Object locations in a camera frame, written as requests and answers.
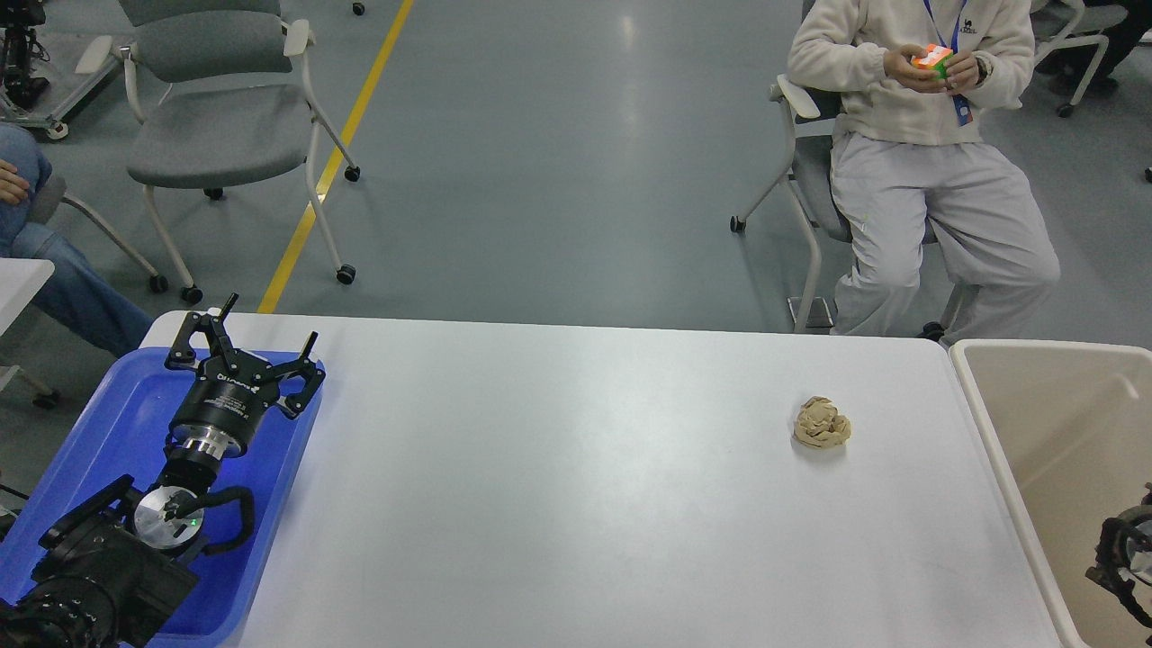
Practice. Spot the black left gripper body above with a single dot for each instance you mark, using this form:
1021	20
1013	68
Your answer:
227	403

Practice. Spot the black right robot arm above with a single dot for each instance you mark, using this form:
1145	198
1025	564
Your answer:
1122	556

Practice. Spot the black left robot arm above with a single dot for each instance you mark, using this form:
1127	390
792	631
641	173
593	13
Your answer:
152	526

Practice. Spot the blue plastic tray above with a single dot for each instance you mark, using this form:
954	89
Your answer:
122	430

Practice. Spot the white side table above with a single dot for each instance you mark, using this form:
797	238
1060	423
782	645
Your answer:
21	279

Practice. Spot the grey office chair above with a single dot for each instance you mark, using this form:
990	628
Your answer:
223	95

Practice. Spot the equipment cart top left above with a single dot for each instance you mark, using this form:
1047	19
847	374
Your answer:
47	74

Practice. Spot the crumpled brown paper ball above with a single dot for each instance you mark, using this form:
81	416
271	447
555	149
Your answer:
819	424

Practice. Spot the grey chair under seated person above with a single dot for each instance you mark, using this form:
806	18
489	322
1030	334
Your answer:
805	173

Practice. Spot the seated person in cream jacket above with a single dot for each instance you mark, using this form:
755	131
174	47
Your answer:
909	159

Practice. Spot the colourful puzzle cube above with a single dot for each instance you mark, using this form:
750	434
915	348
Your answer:
935	58

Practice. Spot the beige plastic bin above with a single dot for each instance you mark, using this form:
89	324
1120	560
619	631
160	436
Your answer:
1066	426

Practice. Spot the white chair top right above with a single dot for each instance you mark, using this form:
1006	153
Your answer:
1063	25

